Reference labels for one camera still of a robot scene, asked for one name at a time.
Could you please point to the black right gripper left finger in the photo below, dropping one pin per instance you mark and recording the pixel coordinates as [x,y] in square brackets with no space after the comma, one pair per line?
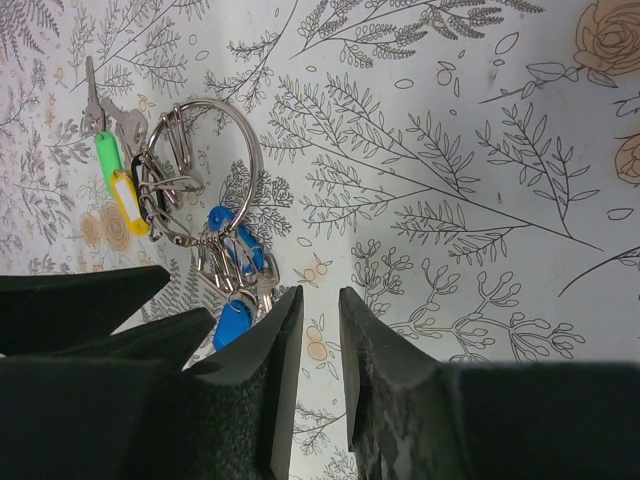
[129,406]

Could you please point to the green key tag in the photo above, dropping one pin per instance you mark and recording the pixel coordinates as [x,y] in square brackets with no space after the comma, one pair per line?
[108,155]

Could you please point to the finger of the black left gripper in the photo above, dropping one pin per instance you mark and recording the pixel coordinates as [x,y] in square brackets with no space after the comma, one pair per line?
[52,312]

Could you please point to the floral table mat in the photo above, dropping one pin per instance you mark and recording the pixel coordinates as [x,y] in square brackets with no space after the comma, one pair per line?
[470,168]

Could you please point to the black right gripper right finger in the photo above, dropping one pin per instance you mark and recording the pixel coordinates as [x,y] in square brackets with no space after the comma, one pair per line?
[410,416]

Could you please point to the blue key tag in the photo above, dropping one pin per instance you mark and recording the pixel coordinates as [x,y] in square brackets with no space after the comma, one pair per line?
[239,259]

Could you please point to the yellow key tag with label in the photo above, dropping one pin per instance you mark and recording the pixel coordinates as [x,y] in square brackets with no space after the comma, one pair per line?
[125,196]

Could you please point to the black key tag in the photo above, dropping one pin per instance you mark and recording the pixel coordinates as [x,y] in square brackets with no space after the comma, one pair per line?
[145,173]

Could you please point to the large silver keyring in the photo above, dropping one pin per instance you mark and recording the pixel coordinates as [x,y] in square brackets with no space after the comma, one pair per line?
[195,144]

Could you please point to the silver key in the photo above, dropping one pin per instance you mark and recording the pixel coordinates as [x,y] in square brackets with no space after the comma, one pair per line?
[94,115]

